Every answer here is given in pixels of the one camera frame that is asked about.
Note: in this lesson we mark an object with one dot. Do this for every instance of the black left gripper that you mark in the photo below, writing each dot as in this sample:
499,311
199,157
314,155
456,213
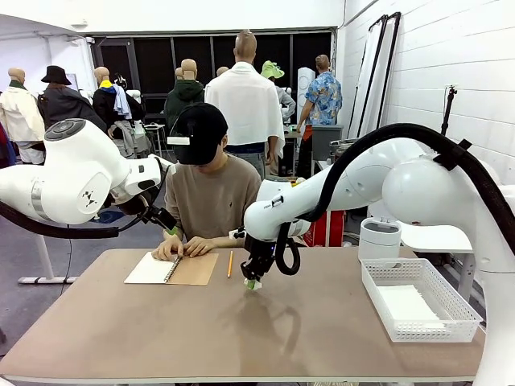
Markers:
137,203

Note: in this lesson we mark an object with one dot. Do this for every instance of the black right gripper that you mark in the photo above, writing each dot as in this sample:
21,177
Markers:
259,255

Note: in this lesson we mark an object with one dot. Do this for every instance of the yellow pencil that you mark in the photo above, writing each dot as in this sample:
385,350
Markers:
230,264

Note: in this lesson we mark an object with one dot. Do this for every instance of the brown spiral notebook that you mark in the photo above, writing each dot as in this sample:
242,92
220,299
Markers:
193,271

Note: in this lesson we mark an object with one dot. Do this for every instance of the white paper sheet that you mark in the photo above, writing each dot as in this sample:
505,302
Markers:
406,303

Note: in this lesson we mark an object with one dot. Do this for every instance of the person's right forearm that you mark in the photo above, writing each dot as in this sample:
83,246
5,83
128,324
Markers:
172,235

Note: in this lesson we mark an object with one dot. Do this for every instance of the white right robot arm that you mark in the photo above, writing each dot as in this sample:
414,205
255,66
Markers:
422,189

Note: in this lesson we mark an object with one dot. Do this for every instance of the person's left forearm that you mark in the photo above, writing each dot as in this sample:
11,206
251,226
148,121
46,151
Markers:
227,242

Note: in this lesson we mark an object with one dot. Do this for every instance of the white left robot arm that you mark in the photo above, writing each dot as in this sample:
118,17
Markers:
80,169

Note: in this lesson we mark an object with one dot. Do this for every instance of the person's right hand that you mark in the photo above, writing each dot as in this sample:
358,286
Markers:
167,249

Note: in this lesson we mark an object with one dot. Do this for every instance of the person's left hand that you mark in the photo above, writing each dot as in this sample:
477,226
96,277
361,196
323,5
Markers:
199,246

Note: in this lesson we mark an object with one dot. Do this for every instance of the person in beige sweater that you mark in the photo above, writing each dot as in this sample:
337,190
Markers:
213,197

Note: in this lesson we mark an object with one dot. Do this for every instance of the white cap-mounted device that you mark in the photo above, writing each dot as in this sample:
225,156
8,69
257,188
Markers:
178,140

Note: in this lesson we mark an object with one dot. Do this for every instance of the red paper bag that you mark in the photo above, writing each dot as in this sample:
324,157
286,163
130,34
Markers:
328,229

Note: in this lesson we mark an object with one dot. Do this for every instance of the black baseball cap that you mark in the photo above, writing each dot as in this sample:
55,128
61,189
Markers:
201,132

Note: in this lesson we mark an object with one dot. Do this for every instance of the mannequin in dark green jacket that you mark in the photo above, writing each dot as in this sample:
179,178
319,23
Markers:
183,100

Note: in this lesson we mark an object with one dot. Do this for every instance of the white stand leg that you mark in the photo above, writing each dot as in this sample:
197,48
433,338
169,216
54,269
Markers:
46,261

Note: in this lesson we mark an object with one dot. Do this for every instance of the mannequin with yellow collar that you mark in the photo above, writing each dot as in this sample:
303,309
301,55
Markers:
106,102

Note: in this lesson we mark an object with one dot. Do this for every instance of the white cylindrical bin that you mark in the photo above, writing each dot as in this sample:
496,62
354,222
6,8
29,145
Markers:
378,241

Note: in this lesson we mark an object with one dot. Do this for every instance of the small white table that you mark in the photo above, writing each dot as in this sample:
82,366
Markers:
322,167

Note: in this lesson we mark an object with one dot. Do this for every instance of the mannequin with white towel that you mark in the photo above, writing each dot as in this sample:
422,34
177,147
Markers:
241,92

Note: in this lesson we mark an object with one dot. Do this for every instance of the mannequin with black hat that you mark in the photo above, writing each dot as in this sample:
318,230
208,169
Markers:
64,104

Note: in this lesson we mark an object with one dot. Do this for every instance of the mannequin in cream coat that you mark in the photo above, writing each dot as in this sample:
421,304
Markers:
18,112

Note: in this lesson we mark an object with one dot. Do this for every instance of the mannequin with green hat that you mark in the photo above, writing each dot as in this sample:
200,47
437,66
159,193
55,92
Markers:
271,70

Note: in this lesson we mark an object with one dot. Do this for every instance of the white side table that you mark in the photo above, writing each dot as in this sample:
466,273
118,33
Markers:
438,237

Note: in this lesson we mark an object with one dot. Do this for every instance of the mannequin in floral shirt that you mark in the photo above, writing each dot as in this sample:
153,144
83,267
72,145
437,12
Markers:
322,100

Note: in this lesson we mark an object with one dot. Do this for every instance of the white perforated plastic basket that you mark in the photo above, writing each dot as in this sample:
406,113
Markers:
458,321

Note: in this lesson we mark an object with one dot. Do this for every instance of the black-framed white panels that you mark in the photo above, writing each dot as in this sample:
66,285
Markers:
374,80

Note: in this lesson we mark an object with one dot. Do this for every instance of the black tripod pole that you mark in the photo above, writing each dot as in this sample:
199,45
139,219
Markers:
448,104

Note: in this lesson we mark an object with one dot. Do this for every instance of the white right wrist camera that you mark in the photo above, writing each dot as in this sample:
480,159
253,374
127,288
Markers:
237,234

